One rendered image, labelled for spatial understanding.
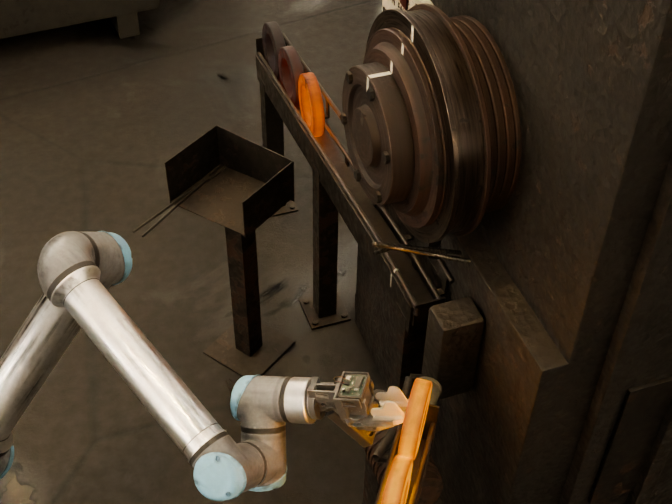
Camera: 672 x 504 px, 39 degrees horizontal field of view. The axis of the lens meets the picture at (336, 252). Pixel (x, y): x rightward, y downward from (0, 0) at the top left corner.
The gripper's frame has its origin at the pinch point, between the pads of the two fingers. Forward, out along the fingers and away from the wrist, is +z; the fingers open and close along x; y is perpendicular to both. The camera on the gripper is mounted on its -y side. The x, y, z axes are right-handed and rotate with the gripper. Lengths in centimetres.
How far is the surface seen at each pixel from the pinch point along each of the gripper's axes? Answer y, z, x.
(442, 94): 50, 8, 32
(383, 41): 51, -7, 51
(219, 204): 0, -69, 66
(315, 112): 6, -50, 98
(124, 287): -45, -128, 81
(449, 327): -0.2, 2.1, 22.7
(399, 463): -0.2, -0.4, -11.6
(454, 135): 43, 10, 28
